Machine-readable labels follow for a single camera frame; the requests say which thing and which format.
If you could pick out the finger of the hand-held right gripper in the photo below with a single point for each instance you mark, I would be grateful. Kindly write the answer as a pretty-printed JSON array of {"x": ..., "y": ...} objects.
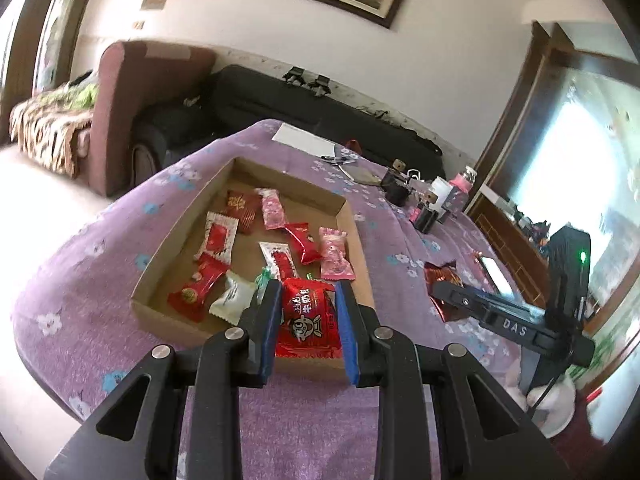
[{"x": 462, "y": 301}]

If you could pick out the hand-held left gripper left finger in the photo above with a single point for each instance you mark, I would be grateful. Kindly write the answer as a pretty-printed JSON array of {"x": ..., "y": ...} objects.
[{"x": 267, "y": 330}]

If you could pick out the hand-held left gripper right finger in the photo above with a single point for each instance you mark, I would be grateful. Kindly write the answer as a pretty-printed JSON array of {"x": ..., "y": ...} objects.
[{"x": 347, "y": 330}]

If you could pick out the dark red snack packet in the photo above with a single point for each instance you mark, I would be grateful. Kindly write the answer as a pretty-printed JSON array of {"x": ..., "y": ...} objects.
[
  {"x": 442, "y": 280},
  {"x": 240, "y": 210}
]

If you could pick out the large red snack packet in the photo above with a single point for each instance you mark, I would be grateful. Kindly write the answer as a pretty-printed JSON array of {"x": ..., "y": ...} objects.
[{"x": 307, "y": 320}]

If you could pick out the small red snack packet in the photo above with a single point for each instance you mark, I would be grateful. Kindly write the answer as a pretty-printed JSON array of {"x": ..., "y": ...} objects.
[{"x": 304, "y": 245}]

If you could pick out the shallow cardboard box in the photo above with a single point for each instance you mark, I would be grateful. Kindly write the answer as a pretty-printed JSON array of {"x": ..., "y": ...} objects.
[{"x": 295, "y": 195}]

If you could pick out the person's right hand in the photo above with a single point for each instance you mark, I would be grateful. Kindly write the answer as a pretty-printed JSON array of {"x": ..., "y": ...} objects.
[{"x": 557, "y": 410}]

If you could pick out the smartphone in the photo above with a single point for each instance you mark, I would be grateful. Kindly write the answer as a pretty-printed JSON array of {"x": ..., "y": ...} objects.
[{"x": 495, "y": 272}]

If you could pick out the plain white snack packet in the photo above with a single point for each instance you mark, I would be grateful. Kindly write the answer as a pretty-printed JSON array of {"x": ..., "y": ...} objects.
[{"x": 232, "y": 297}]

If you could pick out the green candy wrapper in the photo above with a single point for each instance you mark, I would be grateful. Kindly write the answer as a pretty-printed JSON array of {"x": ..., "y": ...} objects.
[{"x": 262, "y": 280}]

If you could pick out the narrow white red snack packet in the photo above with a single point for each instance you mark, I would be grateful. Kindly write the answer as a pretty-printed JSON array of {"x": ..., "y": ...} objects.
[{"x": 280, "y": 260}]

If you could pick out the pink white snack packet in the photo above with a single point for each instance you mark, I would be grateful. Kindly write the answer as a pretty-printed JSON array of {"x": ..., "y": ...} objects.
[{"x": 334, "y": 255}]

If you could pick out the wooden cabinet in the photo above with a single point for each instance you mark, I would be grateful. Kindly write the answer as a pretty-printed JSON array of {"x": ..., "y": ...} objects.
[{"x": 505, "y": 230}]

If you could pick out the red snack packet green print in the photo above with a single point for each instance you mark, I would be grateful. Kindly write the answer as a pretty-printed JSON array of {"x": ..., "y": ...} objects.
[{"x": 200, "y": 285}]

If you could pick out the black jar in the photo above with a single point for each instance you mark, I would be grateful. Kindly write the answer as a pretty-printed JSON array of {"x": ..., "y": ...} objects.
[{"x": 425, "y": 217}]

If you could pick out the pink bottle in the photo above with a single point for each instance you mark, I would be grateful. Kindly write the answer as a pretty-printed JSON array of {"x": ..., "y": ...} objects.
[{"x": 460, "y": 192}]

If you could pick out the white bottle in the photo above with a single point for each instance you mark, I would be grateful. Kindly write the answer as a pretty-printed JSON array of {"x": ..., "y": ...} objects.
[{"x": 441, "y": 190}]

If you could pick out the long pink snack packet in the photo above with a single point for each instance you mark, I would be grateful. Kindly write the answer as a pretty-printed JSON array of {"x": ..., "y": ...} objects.
[{"x": 271, "y": 210}]

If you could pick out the black cup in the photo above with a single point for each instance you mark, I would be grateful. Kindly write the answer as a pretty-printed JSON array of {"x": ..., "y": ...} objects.
[{"x": 397, "y": 192}]

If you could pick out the small wooden block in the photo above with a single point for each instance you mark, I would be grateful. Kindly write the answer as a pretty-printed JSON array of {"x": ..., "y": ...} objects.
[{"x": 398, "y": 165}]

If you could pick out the brown notebook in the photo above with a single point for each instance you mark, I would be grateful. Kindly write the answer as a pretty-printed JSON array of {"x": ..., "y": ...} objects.
[{"x": 362, "y": 175}]

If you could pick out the scissors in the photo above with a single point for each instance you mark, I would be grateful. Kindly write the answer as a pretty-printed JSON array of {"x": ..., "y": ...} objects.
[{"x": 340, "y": 160}]

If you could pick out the white paper sheet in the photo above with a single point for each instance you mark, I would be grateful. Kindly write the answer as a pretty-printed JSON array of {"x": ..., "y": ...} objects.
[{"x": 300, "y": 139}]

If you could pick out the black sofa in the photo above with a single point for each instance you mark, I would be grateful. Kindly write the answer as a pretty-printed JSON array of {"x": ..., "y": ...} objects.
[{"x": 280, "y": 100}]

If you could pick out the small white cloth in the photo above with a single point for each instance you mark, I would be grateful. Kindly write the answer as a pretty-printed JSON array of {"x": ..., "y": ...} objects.
[{"x": 191, "y": 102}]

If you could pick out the black clip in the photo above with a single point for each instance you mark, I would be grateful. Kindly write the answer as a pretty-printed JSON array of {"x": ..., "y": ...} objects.
[
  {"x": 295, "y": 76},
  {"x": 320, "y": 85}
]

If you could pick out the maroon sofa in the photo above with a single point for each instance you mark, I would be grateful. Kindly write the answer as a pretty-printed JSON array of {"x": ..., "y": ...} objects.
[{"x": 115, "y": 110}]

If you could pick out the brown patterned throw blanket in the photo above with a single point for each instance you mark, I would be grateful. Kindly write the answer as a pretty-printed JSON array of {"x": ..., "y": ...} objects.
[{"x": 50, "y": 130}]

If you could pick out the wooden framed window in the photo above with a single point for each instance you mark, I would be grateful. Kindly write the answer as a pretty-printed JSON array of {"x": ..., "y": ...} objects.
[{"x": 22, "y": 45}]

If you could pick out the wooden door frame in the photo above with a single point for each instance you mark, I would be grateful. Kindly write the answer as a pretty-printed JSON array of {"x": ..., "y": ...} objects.
[{"x": 530, "y": 85}]

